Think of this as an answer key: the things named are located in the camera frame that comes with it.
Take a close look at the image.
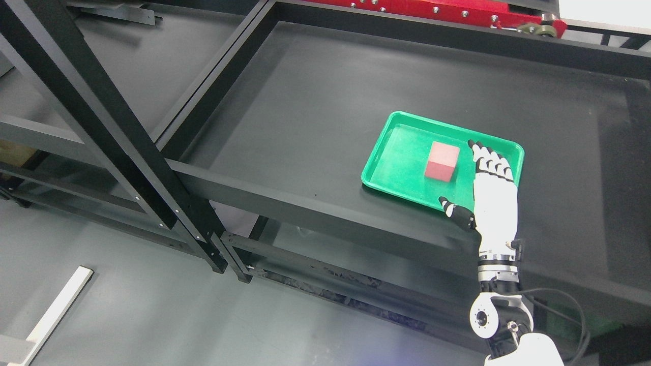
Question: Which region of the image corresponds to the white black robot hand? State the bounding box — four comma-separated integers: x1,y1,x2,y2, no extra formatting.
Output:
439,140,518,259

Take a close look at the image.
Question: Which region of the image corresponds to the black metal shelf left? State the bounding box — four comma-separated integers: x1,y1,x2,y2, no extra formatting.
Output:
2,1,251,283

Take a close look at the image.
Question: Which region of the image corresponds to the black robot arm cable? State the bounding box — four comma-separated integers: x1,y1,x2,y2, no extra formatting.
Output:
519,287,590,366

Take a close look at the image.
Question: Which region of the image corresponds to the black metal shelf right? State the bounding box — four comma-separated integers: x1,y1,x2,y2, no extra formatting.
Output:
158,1,649,365

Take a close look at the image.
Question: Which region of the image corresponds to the white standing desk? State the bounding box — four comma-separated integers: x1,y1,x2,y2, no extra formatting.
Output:
1,266,95,365

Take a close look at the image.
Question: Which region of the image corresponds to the green plastic tray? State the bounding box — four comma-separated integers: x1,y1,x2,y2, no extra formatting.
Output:
361,111,525,210

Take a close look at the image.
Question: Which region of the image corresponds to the pink foam block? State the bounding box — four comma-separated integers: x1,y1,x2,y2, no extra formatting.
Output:
425,141,460,182

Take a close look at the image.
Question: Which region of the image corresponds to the red metal beam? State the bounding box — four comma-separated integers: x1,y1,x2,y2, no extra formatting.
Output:
319,1,568,39

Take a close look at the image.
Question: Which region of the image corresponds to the black metal shelf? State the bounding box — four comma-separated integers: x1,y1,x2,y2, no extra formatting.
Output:
2,1,251,283
158,1,649,365

